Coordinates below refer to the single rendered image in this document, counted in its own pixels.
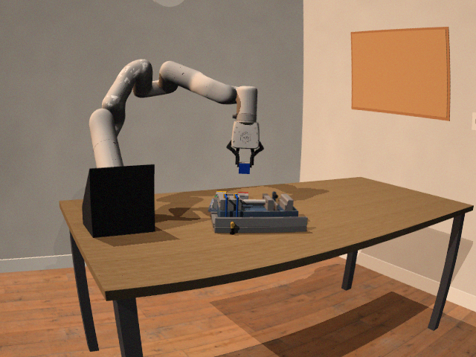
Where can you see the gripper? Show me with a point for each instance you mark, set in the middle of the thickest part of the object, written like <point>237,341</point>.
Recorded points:
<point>245,135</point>

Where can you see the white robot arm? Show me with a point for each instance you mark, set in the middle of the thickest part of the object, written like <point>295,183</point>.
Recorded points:
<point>106,123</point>

